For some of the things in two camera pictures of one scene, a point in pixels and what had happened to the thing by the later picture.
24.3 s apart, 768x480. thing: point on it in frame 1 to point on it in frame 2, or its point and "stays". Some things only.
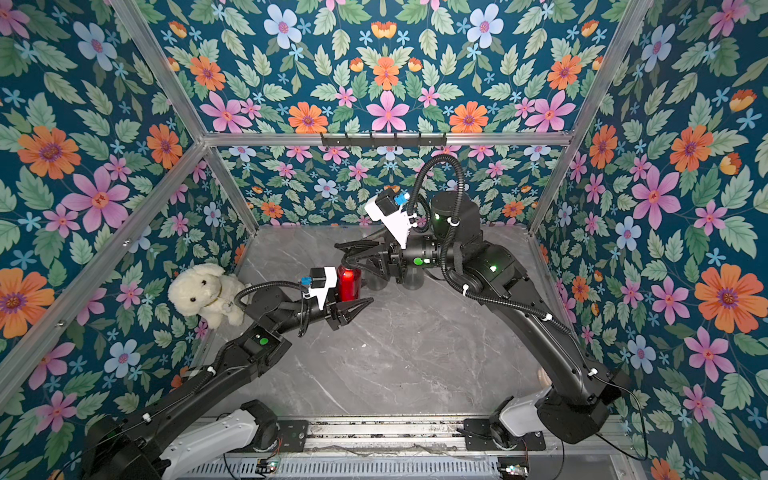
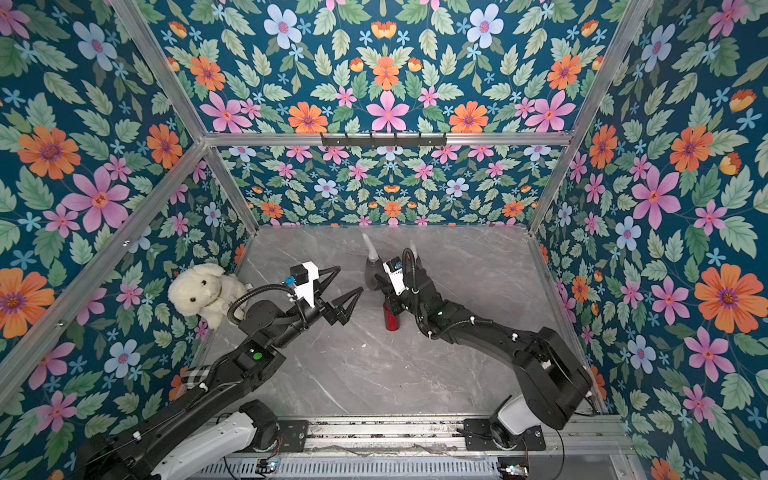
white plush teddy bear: x=204 y=290 stays
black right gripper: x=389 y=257 to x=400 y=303
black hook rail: x=384 y=139 stays
